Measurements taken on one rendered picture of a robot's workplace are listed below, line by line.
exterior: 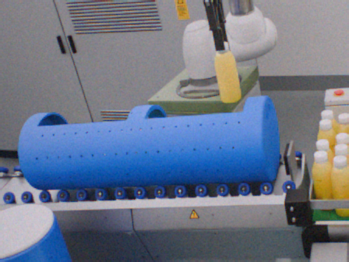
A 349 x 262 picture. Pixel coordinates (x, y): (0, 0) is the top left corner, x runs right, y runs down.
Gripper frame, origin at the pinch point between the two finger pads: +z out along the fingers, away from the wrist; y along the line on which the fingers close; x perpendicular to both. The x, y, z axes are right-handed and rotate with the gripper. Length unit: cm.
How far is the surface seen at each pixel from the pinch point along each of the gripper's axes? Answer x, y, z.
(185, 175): -17.0, 13.8, 41.4
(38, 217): -61, 34, 42
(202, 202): -14, 12, 53
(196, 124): -10.7, 9.0, 25.1
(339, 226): 32, 23, 56
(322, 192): 27, 15, 48
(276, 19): -35, -277, 83
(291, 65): -27, -276, 122
